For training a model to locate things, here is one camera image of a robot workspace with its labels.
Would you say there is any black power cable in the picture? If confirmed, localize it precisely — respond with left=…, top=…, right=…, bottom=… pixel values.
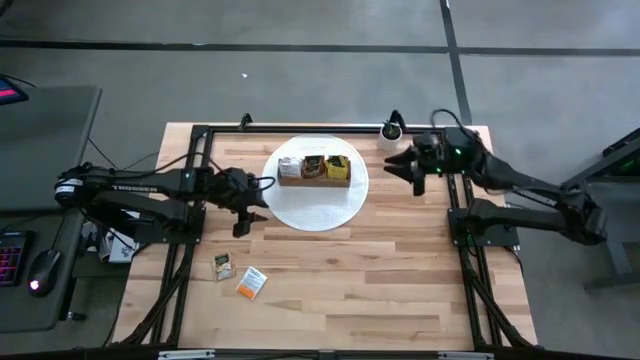
left=87, top=137, right=160, bottom=172

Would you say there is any white round woven placemat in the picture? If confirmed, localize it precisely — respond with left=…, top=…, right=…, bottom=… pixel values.
left=261, top=133, right=370, bottom=233

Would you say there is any white orange Tazo tea bag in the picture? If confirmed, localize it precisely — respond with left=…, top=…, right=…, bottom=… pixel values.
left=278, top=156, right=304, bottom=179
left=235, top=266, right=269, bottom=301

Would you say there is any wooden tea organizer box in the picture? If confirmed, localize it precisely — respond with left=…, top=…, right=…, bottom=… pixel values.
left=276, top=155, right=352, bottom=189

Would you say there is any white printed box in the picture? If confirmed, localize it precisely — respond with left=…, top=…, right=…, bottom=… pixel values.
left=97, top=234, right=141, bottom=265

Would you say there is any backlit black keyboard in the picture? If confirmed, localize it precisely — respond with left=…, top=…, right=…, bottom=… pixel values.
left=0, top=230, right=29, bottom=288

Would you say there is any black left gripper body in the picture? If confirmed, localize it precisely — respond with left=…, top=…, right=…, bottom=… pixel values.
left=204, top=167, right=261, bottom=239

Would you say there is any black computer mouse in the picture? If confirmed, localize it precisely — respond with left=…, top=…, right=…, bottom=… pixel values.
left=27, top=248, right=64, bottom=297

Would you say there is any green yellow tea bag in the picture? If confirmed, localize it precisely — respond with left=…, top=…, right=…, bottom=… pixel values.
left=323, top=154, right=351, bottom=181

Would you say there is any white pot with succulent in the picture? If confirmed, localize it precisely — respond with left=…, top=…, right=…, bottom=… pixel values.
left=377, top=119, right=404, bottom=151

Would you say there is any dark metal desk frame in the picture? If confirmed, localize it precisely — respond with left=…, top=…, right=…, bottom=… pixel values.
left=551, top=127, right=640, bottom=291

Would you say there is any brown foil tea bag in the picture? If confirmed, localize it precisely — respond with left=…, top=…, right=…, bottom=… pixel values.
left=302, top=154, right=326, bottom=179
left=211, top=252, right=237, bottom=282

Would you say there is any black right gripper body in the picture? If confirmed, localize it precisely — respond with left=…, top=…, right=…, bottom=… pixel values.
left=412, top=132, right=446, bottom=197

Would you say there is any grey desk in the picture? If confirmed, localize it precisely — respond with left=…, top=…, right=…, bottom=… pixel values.
left=0, top=85, right=103, bottom=334

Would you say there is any screen with pink display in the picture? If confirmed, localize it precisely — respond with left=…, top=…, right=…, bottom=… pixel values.
left=0, top=74, right=30, bottom=106

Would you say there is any black aluminium table frame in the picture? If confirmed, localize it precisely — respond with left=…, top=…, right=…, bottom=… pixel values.
left=114, top=123, right=539, bottom=349

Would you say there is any white metal bracket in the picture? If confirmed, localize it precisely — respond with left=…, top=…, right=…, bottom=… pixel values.
left=438, top=351, right=495, bottom=360
left=157, top=349, right=216, bottom=360

